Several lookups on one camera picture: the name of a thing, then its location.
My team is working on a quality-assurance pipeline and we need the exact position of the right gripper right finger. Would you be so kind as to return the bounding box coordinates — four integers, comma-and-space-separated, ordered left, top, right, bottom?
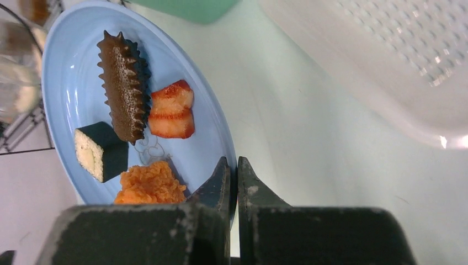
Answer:
237, 157, 416, 264

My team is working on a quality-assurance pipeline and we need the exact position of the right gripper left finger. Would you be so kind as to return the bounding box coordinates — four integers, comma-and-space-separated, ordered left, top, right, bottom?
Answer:
37, 157, 231, 264

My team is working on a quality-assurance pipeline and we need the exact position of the sushi roll piece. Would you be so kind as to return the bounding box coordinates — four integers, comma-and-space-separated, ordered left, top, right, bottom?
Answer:
74, 121, 129, 183

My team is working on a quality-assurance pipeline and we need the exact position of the white plastic basket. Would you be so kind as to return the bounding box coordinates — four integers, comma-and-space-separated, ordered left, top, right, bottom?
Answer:
259, 1, 467, 149

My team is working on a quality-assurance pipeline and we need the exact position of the brown sea cucumber toy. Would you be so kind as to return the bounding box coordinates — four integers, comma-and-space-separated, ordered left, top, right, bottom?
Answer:
97, 30, 151, 145

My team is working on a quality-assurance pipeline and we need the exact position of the red white meat slice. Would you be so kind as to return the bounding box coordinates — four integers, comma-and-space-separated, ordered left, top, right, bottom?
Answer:
148, 79, 195, 139

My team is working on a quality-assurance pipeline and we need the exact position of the green plastic bin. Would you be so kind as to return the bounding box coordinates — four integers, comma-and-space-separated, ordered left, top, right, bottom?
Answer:
128, 0, 238, 24

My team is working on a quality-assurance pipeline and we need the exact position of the black wire rack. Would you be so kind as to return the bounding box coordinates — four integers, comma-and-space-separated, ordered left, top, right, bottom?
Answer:
1, 1, 65, 155

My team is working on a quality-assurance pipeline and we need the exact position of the orange food chunk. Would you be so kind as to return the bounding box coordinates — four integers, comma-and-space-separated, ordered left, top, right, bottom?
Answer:
114, 161, 186, 204

